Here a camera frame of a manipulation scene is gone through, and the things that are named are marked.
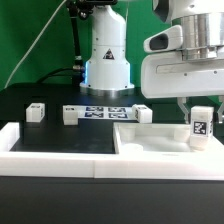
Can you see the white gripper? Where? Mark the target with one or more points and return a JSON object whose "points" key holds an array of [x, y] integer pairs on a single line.
{"points": [[166, 75]]}

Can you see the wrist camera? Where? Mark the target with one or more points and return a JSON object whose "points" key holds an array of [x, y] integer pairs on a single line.
{"points": [[168, 40]]}

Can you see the white U-shaped fence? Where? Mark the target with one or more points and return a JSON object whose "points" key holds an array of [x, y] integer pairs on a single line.
{"points": [[187, 166]]}

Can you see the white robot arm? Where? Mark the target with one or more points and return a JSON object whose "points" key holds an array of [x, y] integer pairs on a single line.
{"points": [[185, 60]]}

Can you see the white square tabletop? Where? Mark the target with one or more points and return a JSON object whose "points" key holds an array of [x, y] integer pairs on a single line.
{"points": [[136, 138]]}

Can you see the fiducial tag sheet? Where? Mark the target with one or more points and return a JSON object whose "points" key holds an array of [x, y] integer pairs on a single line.
{"points": [[103, 112]]}

